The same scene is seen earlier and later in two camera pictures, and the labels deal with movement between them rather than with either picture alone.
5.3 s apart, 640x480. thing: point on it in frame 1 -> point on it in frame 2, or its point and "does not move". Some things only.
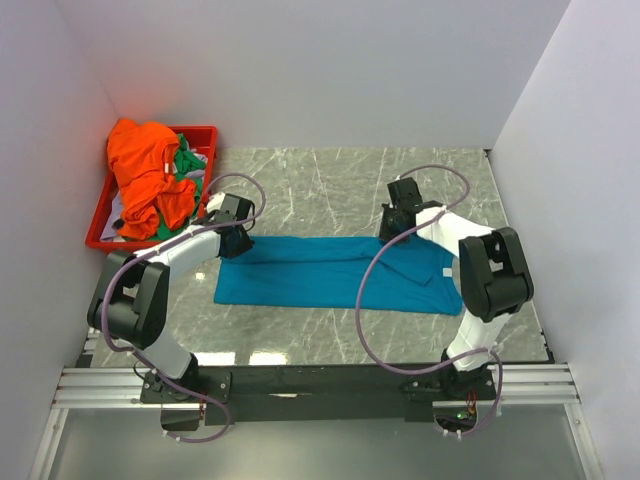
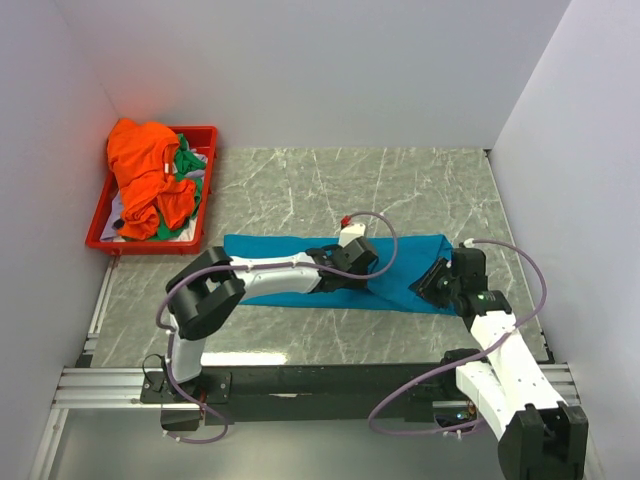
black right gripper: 385,236 -> 424,287
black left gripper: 245,245 -> 356,284
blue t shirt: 413,276 does not move
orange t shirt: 140,156 does not move
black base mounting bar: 306,395 does not move
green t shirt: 185,161 does not move
